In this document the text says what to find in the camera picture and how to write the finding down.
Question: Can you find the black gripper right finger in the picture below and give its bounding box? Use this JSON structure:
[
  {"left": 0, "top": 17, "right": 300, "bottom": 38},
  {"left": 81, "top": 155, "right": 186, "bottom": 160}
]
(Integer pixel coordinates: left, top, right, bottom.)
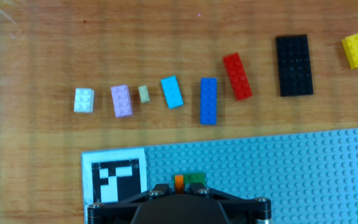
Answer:
[{"left": 186, "top": 182, "right": 272, "bottom": 224}]

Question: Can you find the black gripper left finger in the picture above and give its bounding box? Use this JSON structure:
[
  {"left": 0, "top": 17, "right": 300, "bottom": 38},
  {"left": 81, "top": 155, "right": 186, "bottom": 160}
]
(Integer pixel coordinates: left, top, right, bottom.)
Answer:
[{"left": 87, "top": 182, "right": 171, "bottom": 224}]

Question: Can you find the orange Lego plate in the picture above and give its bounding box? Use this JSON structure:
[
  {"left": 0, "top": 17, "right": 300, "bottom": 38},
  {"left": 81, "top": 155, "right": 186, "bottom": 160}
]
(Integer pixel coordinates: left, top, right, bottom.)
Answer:
[{"left": 174, "top": 174, "right": 185, "bottom": 194}]

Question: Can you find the small tan Lego brick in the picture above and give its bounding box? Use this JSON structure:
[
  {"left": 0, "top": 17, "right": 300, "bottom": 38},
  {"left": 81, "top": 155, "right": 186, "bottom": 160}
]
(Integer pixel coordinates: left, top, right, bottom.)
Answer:
[{"left": 137, "top": 85, "right": 151, "bottom": 104}]

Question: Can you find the grey Lego baseplate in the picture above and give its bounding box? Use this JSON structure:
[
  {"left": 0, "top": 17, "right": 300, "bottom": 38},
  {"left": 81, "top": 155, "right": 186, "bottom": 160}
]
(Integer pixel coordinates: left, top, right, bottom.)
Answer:
[{"left": 81, "top": 126, "right": 358, "bottom": 224}]

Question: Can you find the green square Lego plate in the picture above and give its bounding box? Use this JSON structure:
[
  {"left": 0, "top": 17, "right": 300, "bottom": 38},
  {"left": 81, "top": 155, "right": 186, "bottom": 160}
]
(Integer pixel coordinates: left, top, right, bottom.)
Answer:
[{"left": 183, "top": 172, "right": 207, "bottom": 185}]

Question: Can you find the pink Lego brick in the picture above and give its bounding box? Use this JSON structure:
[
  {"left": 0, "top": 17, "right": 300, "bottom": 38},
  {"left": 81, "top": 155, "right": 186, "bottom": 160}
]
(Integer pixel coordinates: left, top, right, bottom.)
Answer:
[{"left": 110, "top": 84, "right": 134, "bottom": 118}]

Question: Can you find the blue Lego brick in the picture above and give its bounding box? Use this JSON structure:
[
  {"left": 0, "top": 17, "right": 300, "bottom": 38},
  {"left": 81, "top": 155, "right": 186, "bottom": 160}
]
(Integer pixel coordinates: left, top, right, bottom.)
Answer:
[{"left": 200, "top": 77, "right": 218, "bottom": 126}]

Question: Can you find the white Lego brick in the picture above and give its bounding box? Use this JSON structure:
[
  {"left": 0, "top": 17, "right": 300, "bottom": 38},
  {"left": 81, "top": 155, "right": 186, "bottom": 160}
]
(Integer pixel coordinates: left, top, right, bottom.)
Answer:
[{"left": 73, "top": 87, "right": 95, "bottom": 114}]

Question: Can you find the cyan Lego plate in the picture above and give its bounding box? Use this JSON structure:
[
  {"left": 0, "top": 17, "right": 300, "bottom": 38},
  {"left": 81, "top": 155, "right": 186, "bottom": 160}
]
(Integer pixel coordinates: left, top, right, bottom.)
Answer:
[{"left": 160, "top": 75, "right": 185, "bottom": 110}]

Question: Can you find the red Lego brick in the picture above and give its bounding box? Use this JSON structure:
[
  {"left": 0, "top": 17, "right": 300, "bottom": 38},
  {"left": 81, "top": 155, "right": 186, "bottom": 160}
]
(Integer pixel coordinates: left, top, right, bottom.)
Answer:
[{"left": 222, "top": 52, "right": 254, "bottom": 101}]

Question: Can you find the black Lego plate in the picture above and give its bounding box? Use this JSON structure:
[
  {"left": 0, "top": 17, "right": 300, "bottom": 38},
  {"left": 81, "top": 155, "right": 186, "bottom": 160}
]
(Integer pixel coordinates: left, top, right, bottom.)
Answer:
[{"left": 275, "top": 34, "right": 314, "bottom": 98}]

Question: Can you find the yellow Lego brick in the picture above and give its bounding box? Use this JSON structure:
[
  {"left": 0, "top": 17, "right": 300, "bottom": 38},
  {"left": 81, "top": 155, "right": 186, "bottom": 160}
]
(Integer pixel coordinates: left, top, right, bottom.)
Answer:
[{"left": 341, "top": 32, "right": 358, "bottom": 70}]

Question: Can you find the black white fiducial marker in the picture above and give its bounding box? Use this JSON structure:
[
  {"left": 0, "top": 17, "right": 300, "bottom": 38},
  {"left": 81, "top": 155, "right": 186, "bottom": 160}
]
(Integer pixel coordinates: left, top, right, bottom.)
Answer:
[{"left": 81, "top": 147, "right": 149, "bottom": 215}]

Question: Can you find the wood pattern table mat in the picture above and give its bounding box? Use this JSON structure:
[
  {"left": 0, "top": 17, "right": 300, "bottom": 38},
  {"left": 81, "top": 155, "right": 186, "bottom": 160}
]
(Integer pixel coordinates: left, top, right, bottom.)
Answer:
[{"left": 0, "top": 0, "right": 358, "bottom": 224}]

